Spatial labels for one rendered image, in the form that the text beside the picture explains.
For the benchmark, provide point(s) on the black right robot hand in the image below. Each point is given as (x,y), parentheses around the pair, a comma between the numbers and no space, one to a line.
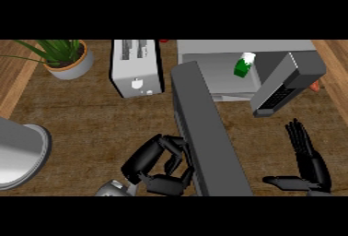
(312,162)

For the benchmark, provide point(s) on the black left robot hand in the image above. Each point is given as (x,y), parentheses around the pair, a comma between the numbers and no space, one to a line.
(146,156)

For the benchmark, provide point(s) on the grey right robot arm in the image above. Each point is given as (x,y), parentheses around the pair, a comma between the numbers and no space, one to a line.
(318,193)

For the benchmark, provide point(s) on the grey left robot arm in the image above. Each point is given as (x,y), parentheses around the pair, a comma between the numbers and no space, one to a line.
(113,188)

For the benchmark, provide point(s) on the dark grey microwave door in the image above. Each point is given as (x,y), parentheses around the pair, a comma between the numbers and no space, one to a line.
(209,132)

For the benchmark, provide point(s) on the grey microwave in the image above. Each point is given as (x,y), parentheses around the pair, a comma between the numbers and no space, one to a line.
(253,73)

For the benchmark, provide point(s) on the green and white milk carton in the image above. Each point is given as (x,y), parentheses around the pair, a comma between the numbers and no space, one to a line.
(243,65)

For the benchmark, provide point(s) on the small orange object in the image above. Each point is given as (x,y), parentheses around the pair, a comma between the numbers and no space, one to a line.
(314,86)

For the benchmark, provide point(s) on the white toaster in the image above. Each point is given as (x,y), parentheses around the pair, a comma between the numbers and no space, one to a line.
(135,68)

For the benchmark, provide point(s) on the green potted plant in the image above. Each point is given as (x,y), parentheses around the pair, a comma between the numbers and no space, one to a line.
(63,58)

